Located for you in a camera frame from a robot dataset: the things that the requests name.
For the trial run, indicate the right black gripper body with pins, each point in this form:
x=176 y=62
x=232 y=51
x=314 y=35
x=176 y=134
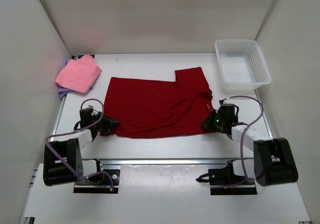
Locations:
x=219 y=113

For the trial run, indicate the pink t shirt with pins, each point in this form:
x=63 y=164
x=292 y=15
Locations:
x=77 y=75

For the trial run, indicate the white plastic basket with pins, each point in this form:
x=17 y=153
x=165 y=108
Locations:
x=242 y=65

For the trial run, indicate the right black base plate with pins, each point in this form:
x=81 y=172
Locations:
x=224 y=182

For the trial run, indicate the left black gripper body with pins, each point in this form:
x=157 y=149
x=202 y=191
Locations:
x=99 y=126

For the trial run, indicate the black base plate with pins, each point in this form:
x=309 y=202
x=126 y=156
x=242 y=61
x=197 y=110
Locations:
x=100 y=184
x=224 y=182

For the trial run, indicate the aluminium rail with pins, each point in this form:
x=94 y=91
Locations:
x=169 y=161

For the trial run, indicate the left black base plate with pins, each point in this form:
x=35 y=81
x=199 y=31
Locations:
x=100 y=184

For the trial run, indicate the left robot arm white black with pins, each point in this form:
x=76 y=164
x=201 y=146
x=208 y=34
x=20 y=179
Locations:
x=63 y=162

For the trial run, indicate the purple t shirt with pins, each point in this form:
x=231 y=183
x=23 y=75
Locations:
x=62 y=90

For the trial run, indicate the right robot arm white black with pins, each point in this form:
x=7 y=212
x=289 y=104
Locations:
x=272 y=162

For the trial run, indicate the red t shirt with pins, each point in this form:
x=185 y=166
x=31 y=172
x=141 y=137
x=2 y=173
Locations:
x=158 y=109

